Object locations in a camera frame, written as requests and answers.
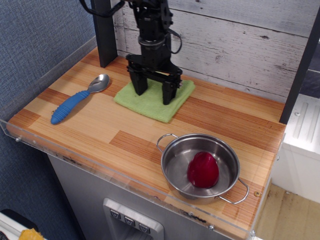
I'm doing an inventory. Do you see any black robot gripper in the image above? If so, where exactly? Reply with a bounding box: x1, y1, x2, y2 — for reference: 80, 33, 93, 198
125, 37, 182, 105

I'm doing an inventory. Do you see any green microfiber cloth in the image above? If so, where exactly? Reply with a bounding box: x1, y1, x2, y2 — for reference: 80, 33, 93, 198
114, 79, 196, 123

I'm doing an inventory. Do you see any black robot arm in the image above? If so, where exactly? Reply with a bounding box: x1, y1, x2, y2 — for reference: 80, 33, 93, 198
126, 0, 183, 105

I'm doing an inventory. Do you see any small stainless steel pot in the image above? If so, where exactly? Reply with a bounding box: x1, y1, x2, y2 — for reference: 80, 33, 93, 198
156, 133, 250, 205

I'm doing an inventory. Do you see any red plastic pepper toy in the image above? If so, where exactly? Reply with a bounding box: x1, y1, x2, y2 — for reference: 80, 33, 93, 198
187, 151, 219, 189

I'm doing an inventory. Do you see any grey toy dishwasher cabinet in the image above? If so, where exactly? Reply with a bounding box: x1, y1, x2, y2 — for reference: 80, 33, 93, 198
49, 156, 226, 240

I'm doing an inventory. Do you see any silver button control panel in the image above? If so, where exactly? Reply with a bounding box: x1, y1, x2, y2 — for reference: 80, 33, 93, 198
103, 198, 165, 240

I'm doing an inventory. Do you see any clear acrylic table guard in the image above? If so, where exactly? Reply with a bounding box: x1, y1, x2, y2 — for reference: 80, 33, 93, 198
0, 37, 285, 240

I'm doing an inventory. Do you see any white toy sink counter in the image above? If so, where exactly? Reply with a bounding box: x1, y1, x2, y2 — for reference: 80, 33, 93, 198
270, 94, 320, 203

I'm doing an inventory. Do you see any blue handled metal spoon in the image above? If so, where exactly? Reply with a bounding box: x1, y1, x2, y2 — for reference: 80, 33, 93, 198
50, 74, 110, 125

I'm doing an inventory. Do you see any black left vertical post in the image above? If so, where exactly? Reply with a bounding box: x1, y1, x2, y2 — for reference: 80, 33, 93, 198
90, 0, 118, 68

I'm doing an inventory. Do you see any black vertical post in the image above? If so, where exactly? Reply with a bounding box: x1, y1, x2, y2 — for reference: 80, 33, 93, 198
90, 0, 118, 68
279, 9, 320, 125

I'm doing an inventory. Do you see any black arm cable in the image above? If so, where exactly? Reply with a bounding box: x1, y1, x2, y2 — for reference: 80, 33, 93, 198
78, 0, 183, 55

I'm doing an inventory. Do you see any black right vertical post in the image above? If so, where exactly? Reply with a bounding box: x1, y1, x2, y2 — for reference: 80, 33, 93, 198
279, 9, 320, 125

